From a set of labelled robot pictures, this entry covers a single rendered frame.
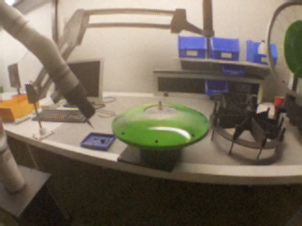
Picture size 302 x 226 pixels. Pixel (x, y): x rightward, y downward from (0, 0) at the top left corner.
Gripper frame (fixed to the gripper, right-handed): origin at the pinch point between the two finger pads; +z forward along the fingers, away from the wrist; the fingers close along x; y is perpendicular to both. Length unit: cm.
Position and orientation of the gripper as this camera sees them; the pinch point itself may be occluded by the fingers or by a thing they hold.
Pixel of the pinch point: (93, 128)
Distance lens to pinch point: 64.0
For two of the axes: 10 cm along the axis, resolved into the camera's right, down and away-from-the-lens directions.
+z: 3.8, 7.1, 5.9
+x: -6.3, -2.7, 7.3
